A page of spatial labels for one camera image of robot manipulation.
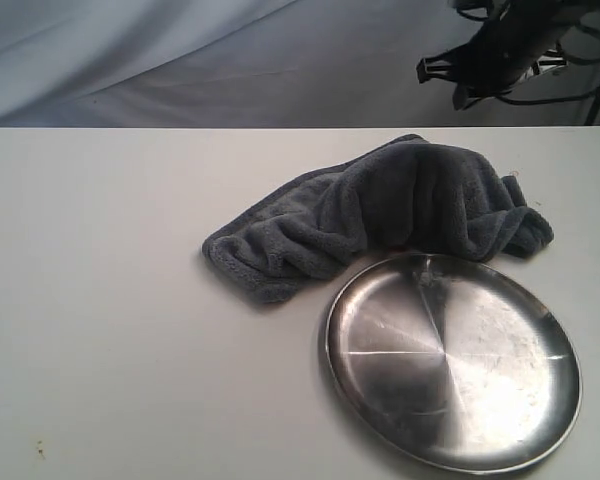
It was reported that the round stainless steel plate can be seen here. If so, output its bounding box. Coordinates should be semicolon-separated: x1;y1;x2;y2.
323;254;582;475

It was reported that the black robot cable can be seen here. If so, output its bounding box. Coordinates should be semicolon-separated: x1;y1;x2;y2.
452;0;600;106

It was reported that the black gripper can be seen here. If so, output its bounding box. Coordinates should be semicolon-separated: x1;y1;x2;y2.
416;1;580;110

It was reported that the grey fabric backdrop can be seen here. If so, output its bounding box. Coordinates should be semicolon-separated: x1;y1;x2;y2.
0;1;600;128

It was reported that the grey fleece towel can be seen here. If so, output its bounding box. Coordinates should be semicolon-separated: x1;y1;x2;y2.
202;135;554;304

